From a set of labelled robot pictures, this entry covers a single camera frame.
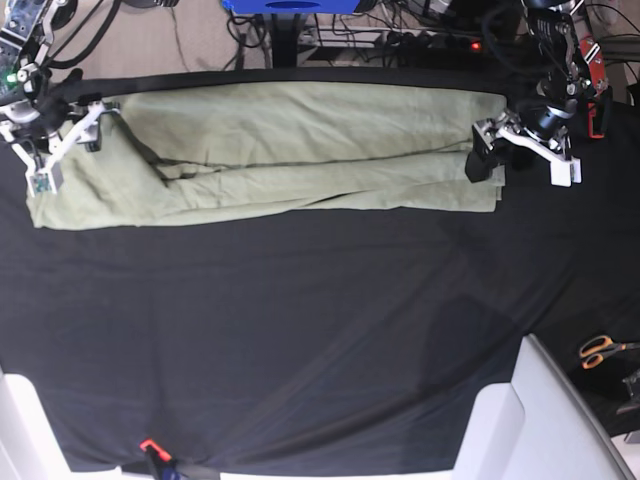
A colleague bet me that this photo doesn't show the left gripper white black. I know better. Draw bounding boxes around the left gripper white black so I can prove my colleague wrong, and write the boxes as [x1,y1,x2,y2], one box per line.
[464,102,582,187]

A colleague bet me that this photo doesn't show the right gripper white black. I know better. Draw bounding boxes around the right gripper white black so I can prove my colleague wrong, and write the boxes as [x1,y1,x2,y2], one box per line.
[1,69,120,195]

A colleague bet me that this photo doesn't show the light green T-shirt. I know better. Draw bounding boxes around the light green T-shirt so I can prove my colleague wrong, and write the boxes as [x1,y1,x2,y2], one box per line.
[26,82,506,231]

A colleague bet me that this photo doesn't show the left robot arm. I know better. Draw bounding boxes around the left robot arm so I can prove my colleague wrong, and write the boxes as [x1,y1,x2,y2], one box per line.
[465,1,611,187]

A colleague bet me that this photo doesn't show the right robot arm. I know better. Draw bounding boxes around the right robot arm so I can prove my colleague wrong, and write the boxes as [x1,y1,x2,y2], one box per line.
[1,1,120,196]

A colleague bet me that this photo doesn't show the red black clamp right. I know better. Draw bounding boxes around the red black clamp right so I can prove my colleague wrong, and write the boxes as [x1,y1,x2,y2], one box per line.
[587,86,613,140]

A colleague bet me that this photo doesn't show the red black clamp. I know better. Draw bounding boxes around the red black clamp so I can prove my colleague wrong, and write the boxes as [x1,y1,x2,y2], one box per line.
[139,438,181,480]
[587,86,613,140]

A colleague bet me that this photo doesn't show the black power strip red light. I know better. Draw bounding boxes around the black power strip red light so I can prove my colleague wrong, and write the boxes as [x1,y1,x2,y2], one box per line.
[385,30,484,53]

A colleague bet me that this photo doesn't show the blue box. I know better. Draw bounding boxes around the blue box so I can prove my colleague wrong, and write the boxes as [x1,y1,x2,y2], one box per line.
[221,0,360,15]

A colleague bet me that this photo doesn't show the black table cloth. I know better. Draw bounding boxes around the black table cloth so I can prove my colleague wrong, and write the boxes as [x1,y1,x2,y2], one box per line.
[0,69,640,474]

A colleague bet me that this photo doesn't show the white chair left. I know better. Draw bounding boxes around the white chair left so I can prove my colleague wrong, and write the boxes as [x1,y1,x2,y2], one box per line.
[1,372,71,480]

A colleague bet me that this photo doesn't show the red black clamp bottom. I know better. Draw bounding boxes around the red black clamp bottom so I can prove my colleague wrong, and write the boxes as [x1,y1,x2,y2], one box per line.
[139,438,181,480]

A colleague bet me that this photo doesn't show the orange handled scissors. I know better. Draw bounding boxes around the orange handled scissors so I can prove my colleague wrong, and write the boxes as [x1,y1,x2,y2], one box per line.
[578,335,639,370]

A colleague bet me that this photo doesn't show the black table leg post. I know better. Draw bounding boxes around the black table leg post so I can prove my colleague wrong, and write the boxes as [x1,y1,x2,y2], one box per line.
[267,13,307,69]

